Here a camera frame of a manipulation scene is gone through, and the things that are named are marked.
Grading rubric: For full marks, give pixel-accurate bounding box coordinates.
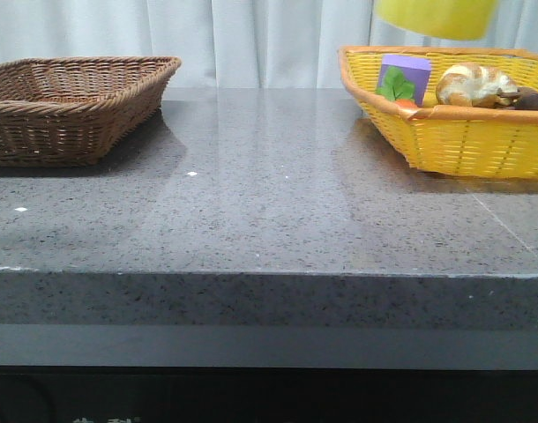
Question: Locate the yellow tape roll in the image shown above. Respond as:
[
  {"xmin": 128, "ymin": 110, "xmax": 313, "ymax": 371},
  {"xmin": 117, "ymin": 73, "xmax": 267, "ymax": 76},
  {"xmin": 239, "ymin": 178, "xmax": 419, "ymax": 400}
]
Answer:
[{"xmin": 376, "ymin": 0, "xmax": 498, "ymax": 41}]

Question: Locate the white curtain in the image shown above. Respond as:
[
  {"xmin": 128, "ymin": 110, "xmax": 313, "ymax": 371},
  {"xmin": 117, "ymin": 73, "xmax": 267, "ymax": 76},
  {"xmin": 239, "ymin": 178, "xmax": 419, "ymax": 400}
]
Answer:
[{"xmin": 0, "ymin": 0, "xmax": 538, "ymax": 92}]

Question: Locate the toy carrot with green leaves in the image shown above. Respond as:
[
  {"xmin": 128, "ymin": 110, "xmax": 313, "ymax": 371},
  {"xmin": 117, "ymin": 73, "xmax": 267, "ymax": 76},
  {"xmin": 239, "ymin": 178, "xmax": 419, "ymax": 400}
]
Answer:
[{"xmin": 375, "ymin": 66, "xmax": 417, "ymax": 107}]

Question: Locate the purple block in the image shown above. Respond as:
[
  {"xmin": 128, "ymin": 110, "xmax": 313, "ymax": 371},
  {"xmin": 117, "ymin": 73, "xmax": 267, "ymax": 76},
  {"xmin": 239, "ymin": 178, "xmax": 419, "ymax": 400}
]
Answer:
[{"xmin": 376, "ymin": 54, "xmax": 431, "ymax": 106}]

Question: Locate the toy bread roll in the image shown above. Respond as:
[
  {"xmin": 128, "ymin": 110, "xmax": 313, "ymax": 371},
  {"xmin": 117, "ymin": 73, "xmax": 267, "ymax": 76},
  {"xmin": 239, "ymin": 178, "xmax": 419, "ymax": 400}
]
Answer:
[{"xmin": 436, "ymin": 62, "xmax": 519, "ymax": 108}]

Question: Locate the yellow plastic woven basket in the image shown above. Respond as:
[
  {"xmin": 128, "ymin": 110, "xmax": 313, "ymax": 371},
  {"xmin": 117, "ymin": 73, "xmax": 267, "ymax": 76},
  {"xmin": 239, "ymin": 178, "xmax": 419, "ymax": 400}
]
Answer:
[{"xmin": 339, "ymin": 46, "xmax": 538, "ymax": 179}]

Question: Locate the brown wicker basket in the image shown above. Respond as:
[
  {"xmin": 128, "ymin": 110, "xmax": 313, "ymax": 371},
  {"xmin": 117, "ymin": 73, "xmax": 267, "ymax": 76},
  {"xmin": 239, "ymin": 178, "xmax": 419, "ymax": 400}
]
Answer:
[{"xmin": 0, "ymin": 56, "xmax": 182, "ymax": 167}]

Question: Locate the brown toy mushroom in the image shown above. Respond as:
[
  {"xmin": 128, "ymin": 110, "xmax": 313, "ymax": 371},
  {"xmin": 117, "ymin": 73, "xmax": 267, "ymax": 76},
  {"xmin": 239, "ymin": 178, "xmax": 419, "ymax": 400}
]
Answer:
[{"xmin": 498, "ymin": 86, "xmax": 538, "ymax": 111}]

